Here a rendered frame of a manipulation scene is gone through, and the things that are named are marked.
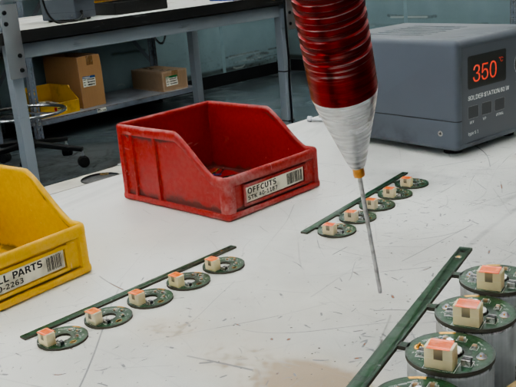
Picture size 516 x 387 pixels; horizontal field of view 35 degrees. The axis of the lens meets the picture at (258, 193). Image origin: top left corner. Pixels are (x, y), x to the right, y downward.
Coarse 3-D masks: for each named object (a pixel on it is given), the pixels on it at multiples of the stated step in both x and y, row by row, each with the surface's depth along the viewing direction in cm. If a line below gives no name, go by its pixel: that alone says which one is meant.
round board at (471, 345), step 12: (420, 336) 24; (432, 336) 24; (444, 336) 24; (456, 336) 24; (468, 336) 24; (408, 348) 23; (420, 348) 23; (468, 348) 23; (480, 348) 23; (492, 348) 23; (408, 360) 23; (420, 360) 23; (468, 360) 22; (480, 360) 22; (492, 360) 22; (432, 372) 22; (444, 372) 22; (456, 372) 22; (468, 372) 22; (480, 372) 22
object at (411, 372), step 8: (408, 368) 23; (432, 376) 22; (472, 376) 22; (480, 376) 22; (488, 376) 22; (456, 384) 22; (464, 384) 22; (472, 384) 22; (480, 384) 22; (488, 384) 22
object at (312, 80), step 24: (312, 0) 12; (336, 0) 12; (360, 0) 12; (312, 24) 12; (336, 24) 12; (360, 24) 12; (312, 48) 12; (336, 48) 12; (360, 48) 12; (312, 72) 13; (336, 72) 12; (360, 72) 12; (312, 96) 13; (336, 96) 13; (360, 96) 13
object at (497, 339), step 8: (440, 328) 25; (448, 328) 25; (512, 328) 25; (480, 336) 24; (488, 336) 24; (496, 336) 24; (504, 336) 24; (512, 336) 25; (496, 344) 24; (504, 344) 25; (512, 344) 25; (496, 352) 24; (504, 352) 25; (512, 352) 25; (496, 360) 25; (504, 360) 25; (512, 360) 25; (496, 368) 25; (504, 368) 25; (512, 368) 25; (496, 376) 25; (504, 376) 25; (512, 376) 25; (496, 384) 25; (504, 384) 25
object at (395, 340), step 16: (464, 256) 30; (448, 272) 29; (432, 288) 27; (416, 304) 26; (432, 304) 26; (400, 320) 25; (416, 320) 25; (400, 336) 24; (384, 352) 23; (368, 368) 23; (352, 384) 22; (368, 384) 22
